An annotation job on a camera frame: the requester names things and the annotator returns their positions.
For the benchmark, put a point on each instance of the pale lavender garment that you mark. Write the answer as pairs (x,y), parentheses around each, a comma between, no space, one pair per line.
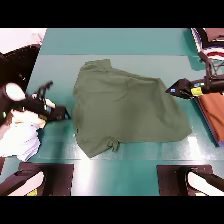
(19,143)

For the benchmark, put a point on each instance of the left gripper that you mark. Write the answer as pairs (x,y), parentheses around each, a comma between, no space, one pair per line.
(59,113)

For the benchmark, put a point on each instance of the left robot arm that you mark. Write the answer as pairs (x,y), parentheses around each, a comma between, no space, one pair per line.
(28,104)

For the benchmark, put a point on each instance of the striped garment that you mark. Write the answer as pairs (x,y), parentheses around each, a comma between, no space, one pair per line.
(213,53)

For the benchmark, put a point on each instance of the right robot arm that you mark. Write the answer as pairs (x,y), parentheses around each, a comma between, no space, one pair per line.
(214,86)

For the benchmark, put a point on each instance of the orange garment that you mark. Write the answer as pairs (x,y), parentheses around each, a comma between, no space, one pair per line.
(216,113)

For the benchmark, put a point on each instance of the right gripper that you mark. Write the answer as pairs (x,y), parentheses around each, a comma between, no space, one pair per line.
(181,88)

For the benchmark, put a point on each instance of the olive green shirt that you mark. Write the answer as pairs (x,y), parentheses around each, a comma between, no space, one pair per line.
(126,106)

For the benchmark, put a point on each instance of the cream garment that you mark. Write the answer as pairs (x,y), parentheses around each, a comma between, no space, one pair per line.
(30,119)

